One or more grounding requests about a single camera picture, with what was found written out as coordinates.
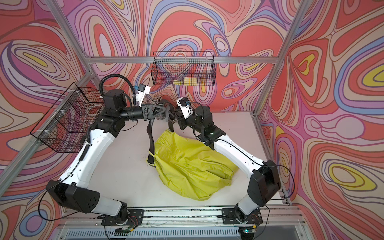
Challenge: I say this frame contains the black leather belt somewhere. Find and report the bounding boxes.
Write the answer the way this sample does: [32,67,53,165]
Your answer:
[147,100,176,168]

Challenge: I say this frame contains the neon yellow trousers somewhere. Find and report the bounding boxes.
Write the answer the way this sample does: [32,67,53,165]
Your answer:
[150,130,239,201]

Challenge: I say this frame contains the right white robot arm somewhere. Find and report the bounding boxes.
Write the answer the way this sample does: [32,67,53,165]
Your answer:
[172,104,282,221]

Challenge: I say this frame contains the pencil cup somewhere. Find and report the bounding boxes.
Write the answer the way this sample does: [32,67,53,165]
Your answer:
[151,95,166,121]

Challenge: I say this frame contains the left wire basket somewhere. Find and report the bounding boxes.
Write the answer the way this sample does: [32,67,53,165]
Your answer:
[30,83,104,153]

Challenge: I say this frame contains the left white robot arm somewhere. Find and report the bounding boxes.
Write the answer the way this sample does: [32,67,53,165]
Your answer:
[46,74,166,225]

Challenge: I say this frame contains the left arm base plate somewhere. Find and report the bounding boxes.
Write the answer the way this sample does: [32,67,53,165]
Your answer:
[98,209,144,227]

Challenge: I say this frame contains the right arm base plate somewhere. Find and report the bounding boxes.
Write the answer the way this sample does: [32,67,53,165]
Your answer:
[219,208,263,226]

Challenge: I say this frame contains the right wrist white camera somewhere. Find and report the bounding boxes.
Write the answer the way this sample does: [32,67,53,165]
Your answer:
[177,97,193,120]

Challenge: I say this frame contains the wrist white camera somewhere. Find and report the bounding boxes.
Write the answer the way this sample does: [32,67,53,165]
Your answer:
[177,97,193,120]
[135,84,151,107]

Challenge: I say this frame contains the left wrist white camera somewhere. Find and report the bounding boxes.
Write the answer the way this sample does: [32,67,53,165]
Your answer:
[135,84,151,107]

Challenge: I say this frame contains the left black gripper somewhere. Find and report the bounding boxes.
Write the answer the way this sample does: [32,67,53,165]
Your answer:
[117,103,165,124]

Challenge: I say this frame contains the back wire basket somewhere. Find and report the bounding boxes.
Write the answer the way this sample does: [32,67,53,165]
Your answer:
[151,51,217,87]

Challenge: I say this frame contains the wire basket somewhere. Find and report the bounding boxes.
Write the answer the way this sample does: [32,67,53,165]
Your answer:
[30,83,104,153]
[151,51,217,87]

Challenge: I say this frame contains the yellow sticky note pad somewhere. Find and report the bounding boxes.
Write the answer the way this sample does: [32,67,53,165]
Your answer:
[183,77,198,86]

